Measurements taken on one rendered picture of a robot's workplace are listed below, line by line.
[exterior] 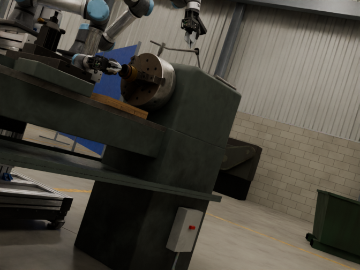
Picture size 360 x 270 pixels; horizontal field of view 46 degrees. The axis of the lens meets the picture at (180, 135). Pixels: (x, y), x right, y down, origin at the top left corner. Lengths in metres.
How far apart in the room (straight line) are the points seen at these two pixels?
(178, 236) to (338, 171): 9.78
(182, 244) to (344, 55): 10.67
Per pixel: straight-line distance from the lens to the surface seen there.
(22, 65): 1.83
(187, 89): 2.41
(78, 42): 2.99
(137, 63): 2.44
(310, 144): 12.26
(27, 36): 2.52
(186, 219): 2.58
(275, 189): 12.28
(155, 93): 2.32
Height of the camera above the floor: 0.77
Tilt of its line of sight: 2 degrees up
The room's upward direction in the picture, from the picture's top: 18 degrees clockwise
